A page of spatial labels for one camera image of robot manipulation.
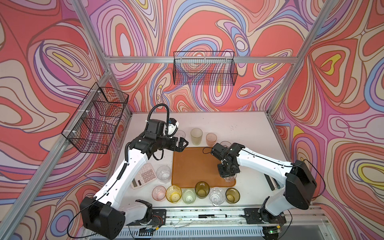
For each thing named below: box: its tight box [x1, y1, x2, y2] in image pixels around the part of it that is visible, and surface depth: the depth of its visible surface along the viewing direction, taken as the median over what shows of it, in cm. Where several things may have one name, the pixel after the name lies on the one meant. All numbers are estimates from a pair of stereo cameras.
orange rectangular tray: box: [171, 147, 236, 188], surface depth 88 cm
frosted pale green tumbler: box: [190, 128, 203, 146], surface depth 98 cm
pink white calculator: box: [130, 163, 158, 190], surface depth 86 cm
